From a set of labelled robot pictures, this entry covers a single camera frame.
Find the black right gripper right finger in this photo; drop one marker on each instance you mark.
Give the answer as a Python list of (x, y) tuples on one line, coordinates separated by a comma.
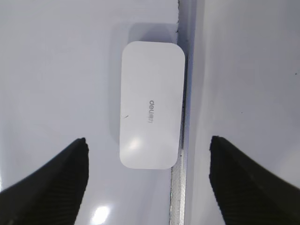
[(247, 193)]

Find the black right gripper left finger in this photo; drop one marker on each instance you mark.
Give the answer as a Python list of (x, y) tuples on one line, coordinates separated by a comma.
[(53, 194)]

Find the white rectangular board eraser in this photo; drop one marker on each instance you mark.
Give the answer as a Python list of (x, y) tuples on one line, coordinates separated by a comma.
[(152, 85)]

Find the white board with aluminium frame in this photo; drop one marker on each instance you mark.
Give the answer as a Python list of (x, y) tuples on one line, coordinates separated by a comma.
[(60, 80)]

